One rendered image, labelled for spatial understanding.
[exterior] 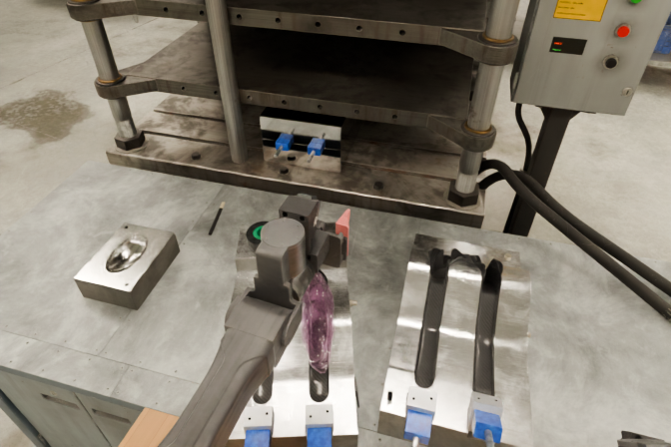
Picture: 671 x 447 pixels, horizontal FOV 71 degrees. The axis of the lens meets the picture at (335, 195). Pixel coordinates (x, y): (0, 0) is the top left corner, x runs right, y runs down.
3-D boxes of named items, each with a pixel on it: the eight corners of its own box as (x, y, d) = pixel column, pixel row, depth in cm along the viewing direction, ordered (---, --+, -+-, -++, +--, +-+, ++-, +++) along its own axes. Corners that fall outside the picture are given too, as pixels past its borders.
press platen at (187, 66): (495, 192, 135) (509, 139, 123) (102, 130, 161) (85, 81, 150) (496, 71, 197) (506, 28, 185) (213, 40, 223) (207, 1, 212)
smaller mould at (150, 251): (137, 310, 111) (129, 291, 107) (83, 297, 114) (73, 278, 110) (180, 250, 126) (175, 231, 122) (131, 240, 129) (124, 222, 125)
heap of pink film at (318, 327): (336, 373, 93) (336, 350, 88) (246, 376, 92) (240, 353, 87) (332, 272, 113) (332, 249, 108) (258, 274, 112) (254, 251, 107)
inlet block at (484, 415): (505, 474, 70) (512, 441, 70) (471, 465, 71) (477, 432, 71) (495, 426, 83) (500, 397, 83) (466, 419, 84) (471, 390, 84)
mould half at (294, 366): (356, 447, 87) (358, 419, 80) (216, 453, 87) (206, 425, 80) (343, 251, 126) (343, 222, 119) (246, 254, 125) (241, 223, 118)
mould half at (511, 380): (519, 472, 84) (540, 438, 76) (376, 433, 89) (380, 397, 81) (513, 267, 122) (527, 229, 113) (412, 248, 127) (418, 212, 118)
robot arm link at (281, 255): (260, 211, 64) (213, 271, 55) (319, 225, 62) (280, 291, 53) (267, 269, 71) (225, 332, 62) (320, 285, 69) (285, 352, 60)
